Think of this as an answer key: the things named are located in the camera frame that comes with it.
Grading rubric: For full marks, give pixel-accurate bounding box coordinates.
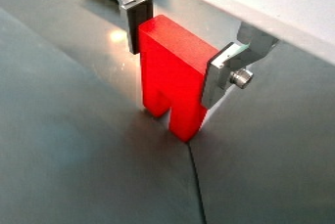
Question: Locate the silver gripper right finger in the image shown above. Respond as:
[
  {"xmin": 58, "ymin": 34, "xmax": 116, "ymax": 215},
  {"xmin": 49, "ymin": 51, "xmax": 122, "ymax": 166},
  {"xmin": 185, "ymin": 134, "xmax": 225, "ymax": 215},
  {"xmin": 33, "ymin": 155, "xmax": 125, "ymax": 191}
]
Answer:
[{"xmin": 201, "ymin": 22, "xmax": 279, "ymax": 109}]

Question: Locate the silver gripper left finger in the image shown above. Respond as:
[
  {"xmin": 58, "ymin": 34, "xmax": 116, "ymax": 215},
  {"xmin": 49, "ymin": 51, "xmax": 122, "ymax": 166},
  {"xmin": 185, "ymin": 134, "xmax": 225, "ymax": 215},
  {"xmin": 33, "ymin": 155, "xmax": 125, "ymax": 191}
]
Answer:
[{"xmin": 117, "ymin": 0, "xmax": 153, "ymax": 54}]

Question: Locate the red double-square block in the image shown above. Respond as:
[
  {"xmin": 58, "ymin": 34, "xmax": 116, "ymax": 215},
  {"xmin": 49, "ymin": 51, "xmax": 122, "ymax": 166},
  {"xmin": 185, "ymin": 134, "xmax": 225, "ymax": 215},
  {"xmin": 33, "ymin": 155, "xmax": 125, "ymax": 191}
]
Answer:
[{"xmin": 140, "ymin": 15, "xmax": 219, "ymax": 142}]

